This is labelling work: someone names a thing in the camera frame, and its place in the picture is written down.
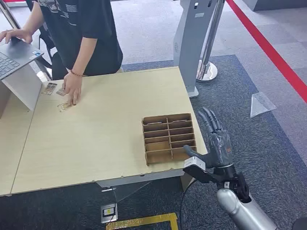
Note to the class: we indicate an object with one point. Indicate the grey kiosk stand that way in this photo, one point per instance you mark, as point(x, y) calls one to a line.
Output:
point(189, 44)

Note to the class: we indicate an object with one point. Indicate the floor socket box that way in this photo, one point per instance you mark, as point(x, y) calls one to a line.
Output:
point(109, 213)

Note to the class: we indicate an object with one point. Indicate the person's right forearm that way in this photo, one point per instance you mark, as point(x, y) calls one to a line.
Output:
point(33, 19)

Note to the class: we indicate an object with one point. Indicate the person's right hand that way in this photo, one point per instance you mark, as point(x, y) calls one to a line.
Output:
point(17, 34)

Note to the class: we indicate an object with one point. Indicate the person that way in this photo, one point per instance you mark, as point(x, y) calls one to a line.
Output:
point(72, 28)

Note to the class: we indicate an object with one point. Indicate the white laptop stand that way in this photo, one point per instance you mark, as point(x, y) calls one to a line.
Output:
point(23, 87)

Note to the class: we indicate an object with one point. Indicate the black office chair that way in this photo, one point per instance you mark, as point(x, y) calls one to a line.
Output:
point(56, 65)

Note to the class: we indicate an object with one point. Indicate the person's left forearm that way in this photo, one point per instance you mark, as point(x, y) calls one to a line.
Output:
point(82, 57)

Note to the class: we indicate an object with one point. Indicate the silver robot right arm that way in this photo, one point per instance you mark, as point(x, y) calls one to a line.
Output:
point(240, 209)

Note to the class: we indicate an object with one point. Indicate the dark blue carpet mat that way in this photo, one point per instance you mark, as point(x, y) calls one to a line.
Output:
point(258, 149)

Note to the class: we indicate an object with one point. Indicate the cardboard slotted card tray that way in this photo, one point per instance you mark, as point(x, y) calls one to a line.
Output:
point(168, 139)

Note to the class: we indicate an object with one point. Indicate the clear acrylic sign holder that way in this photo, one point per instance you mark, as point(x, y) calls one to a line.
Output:
point(260, 104)

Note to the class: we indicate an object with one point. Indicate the black camera bracket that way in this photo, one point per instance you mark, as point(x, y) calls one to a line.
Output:
point(201, 176)

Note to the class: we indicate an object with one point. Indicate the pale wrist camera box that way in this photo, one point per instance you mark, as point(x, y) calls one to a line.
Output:
point(194, 163)

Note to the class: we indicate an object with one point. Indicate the grey laptop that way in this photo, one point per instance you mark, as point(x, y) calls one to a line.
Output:
point(17, 55)

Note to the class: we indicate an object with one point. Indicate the red barrier belt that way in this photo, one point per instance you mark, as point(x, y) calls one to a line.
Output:
point(271, 50)

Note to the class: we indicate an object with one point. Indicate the grey plinth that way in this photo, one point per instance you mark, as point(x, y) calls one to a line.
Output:
point(275, 4)

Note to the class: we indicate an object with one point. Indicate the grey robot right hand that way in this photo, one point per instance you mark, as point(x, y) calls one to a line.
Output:
point(219, 149)

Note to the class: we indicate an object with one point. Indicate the person's left hand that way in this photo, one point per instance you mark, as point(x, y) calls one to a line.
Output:
point(72, 87)

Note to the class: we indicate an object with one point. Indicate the chrome stanchion post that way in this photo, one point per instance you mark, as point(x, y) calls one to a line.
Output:
point(209, 63)

